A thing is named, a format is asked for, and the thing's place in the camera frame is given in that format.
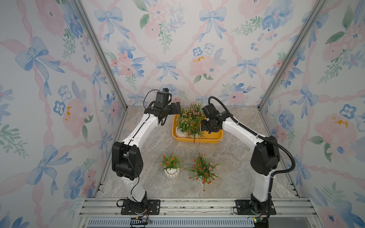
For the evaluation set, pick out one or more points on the right corner aluminium post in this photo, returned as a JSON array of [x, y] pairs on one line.
[[304, 31]]

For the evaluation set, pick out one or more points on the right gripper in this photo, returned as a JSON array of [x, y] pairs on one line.
[[209, 125]]

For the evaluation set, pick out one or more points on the left corner aluminium post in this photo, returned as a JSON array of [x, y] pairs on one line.
[[85, 21]]

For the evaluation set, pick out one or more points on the pink gypsophila pot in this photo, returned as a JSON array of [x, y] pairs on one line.
[[194, 111], [182, 127], [183, 113]]

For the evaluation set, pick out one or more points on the corner aluminium post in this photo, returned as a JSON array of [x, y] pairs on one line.
[[85, 21], [304, 31]]

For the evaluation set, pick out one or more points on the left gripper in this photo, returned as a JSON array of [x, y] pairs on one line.
[[174, 109]]

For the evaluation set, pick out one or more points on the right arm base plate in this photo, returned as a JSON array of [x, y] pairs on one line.
[[245, 207]]

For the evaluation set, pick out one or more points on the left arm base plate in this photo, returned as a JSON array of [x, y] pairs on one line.
[[146, 207]]

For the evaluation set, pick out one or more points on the red flower pot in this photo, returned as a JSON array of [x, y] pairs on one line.
[[171, 166], [194, 128], [203, 169]]

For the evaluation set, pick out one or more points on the aluminium front rail frame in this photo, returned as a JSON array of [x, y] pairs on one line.
[[199, 213]]

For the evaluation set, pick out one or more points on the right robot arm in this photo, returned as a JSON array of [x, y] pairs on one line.
[[265, 154]]

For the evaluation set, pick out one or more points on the yellow plastic storage box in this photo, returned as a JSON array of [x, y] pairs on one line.
[[205, 138]]

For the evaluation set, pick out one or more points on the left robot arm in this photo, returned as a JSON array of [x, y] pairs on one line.
[[127, 160]]

